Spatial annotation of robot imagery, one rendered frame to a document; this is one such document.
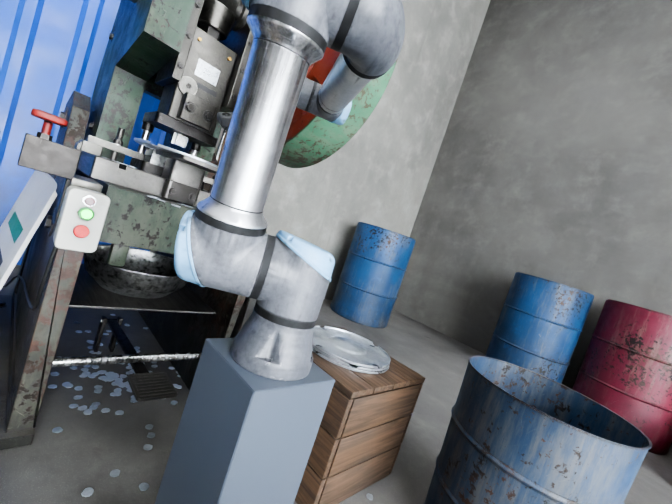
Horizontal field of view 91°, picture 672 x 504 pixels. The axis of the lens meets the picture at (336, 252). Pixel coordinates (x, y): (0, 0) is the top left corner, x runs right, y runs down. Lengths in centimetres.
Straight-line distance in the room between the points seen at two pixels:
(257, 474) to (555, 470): 63
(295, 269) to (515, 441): 65
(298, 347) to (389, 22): 51
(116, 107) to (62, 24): 104
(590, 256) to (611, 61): 188
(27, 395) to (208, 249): 69
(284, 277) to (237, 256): 8
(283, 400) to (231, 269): 23
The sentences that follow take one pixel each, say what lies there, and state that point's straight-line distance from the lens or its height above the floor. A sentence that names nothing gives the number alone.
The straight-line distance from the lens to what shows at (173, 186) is 111.
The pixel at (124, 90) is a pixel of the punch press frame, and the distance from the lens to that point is 144.
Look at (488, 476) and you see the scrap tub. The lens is 100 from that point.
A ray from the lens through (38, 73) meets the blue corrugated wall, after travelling 237.
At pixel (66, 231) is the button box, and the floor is 53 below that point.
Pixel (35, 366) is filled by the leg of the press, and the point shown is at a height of 19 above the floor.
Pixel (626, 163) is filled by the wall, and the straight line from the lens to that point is 396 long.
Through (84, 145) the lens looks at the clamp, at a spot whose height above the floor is 72.
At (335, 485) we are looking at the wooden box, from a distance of 107.
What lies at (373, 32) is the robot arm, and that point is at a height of 99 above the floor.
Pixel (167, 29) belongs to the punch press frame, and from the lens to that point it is 119.
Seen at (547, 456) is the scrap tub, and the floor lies 40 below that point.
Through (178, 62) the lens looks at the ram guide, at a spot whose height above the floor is 104.
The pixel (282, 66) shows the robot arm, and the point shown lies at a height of 90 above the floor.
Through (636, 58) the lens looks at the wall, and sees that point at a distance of 442.
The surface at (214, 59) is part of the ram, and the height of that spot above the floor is 111.
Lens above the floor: 71
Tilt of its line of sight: 3 degrees down
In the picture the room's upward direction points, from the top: 18 degrees clockwise
